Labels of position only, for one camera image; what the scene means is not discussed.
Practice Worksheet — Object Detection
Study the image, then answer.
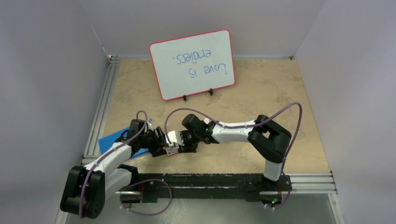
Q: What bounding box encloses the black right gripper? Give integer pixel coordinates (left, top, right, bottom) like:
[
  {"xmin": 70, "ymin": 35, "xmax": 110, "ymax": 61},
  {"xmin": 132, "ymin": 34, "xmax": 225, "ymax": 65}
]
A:
[{"xmin": 178, "ymin": 132, "xmax": 202, "ymax": 154}]

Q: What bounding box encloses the aluminium frame rail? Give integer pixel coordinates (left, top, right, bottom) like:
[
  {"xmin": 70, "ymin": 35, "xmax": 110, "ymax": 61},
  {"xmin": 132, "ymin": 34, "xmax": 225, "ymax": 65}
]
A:
[{"xmin": 56, "ymin": 56, "xmax": 346, "ymax": 224}]

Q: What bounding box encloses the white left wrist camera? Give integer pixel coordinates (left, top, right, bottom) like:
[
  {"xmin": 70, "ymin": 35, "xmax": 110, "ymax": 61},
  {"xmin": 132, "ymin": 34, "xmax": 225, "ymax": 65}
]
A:
[{"xmin": 146, "ymin": 118, "xmax": 154, "ymax": 129}]

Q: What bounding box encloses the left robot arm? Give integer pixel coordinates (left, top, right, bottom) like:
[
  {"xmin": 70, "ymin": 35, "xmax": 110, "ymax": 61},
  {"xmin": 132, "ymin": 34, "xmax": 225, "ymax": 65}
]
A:
[{"xmin": 60, "ymin": 119, "xmax": 167, "ymax": 219}]

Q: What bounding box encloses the blue plastic sheet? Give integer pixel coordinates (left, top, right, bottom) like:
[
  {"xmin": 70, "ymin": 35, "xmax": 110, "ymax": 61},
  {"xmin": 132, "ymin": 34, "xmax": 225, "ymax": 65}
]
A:
[{"xmin": 98, "ymin": 126, "xmax": 150, "ymax": 160}]

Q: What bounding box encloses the red white staple box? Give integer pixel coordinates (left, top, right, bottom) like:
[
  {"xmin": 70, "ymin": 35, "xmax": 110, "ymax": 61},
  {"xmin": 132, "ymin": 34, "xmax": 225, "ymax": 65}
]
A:
[{"xmin": 165, "ymin": 147, "xmax": 179, "ymax": 156}]

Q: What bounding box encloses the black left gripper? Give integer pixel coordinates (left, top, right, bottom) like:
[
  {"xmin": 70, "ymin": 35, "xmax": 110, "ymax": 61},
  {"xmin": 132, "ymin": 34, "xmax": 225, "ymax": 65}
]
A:
[{"xmin": 138, "ymin": 127, "xmax": 171, "ymax": 157}]

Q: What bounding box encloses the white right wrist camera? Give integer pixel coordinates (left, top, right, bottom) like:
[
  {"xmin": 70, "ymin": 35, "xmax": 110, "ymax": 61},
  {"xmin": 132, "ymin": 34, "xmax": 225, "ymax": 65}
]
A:
[{"xmin": 166, "ymin": 131, "xmax": 184, "ymax": 147}]

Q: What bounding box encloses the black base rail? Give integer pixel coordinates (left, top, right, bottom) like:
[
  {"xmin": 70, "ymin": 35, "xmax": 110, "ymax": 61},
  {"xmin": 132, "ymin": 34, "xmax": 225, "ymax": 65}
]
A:
[{"xmin": 121, "ymin": 173, "xmax": 292, "ymax": 205}]

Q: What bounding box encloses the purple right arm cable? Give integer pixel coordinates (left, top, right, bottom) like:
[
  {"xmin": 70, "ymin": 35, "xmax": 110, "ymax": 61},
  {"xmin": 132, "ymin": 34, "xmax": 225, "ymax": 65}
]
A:
[{"xmin": 164, "ymin": 102, "xmax": 303, "ymax": 211}]

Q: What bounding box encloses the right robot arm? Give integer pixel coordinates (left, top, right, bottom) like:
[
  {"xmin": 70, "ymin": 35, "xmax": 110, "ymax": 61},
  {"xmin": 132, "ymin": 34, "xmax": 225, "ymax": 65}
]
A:
[{"xmin": 168, "ymin": 114, "xmax": 291, "ymax": 190}]

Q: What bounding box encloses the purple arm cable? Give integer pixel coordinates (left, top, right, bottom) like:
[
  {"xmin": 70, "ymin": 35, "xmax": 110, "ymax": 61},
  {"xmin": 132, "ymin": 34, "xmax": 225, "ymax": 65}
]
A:
[
  {"xmin": 78, "ymin": 111, "xmax": 173, "ymax": 219},
  {"xmin": 164, "ymin": 102, "xmax": 303, "ymax": 211}
]

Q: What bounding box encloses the white board with pink frame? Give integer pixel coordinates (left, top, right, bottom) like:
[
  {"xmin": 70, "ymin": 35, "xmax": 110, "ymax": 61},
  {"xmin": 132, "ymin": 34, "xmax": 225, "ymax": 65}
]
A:
[{"xmin": 149, "ymin": 29, "xmax": 235, "ymax": 101}]

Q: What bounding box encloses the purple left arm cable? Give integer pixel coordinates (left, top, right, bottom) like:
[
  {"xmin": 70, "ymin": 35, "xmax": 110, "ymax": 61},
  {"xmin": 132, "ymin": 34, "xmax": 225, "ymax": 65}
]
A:
[{"xmin": 78, "ymin": 111, "xmax": 173, "ymax": 219}]

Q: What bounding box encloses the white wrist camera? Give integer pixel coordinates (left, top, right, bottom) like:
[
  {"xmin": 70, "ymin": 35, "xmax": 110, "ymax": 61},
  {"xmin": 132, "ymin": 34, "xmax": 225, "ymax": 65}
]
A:
[
  {"xmin": 146, "ymin": 118, "xmax": 154, "ymax": 129},
  {"xmin": 166, "ymin": 131, "xmax": 184, "ymax": 147}
]

